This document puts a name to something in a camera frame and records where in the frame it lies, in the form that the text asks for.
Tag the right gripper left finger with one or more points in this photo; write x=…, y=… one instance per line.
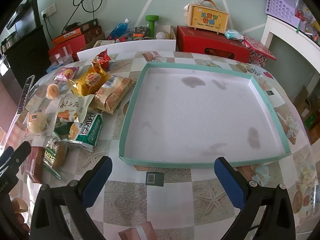
x=48, y=221

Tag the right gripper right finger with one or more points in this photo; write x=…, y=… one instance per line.
x=267, y=210

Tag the yellow wooden handle box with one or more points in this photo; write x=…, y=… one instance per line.
x=205, y=15

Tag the blue water bottle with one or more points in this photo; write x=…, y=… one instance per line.
x=119, y=30

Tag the clear plastic box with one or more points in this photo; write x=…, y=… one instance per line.
x=63, y=55

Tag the orange flat box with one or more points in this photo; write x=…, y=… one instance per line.
x=80, y=30

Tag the green white cracker bag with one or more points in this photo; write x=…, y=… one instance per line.
x=84, y=134

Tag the pink snack packet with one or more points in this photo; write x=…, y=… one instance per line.
x=65, y=73

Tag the clear steamed bun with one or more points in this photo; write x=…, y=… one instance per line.
x=37, y=124

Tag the yellow snack bag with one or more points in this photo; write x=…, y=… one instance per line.
x=90, y=82

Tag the green cake packet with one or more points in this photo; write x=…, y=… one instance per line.
x=54, y=157

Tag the large red gift box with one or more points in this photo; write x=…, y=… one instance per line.
x=207, y=42

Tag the red box stack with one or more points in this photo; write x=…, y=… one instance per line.
x=79, y=43

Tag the pink floral pouch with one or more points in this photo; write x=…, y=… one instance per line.
x=258, y=54

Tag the white chinese pastry packet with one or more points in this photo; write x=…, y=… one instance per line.
x=73, y=108

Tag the white shelf desk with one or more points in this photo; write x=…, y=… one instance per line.
x=297, y=40

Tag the brown boxed snack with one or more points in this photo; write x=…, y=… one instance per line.
x=34, y=165

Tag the blue wet wipes pack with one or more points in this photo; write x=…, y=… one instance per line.
x=232, y=34

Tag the yellow jelly pudding cup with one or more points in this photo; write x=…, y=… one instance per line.
x=53, y=91

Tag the teal shallow cardboard tray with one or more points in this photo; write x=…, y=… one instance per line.
x=186, y=116

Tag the toy clutter pile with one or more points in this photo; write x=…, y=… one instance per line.
x=136, y=34

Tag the beige barcode bread pack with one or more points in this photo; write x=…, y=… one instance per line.
x=110, y=94

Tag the small red candy packet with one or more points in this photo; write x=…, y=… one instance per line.
x=103, y=59

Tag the purple perforated file holder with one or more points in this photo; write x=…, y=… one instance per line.
x=284, y=10

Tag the white foam board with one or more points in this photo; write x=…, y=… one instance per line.
x=128, y=47

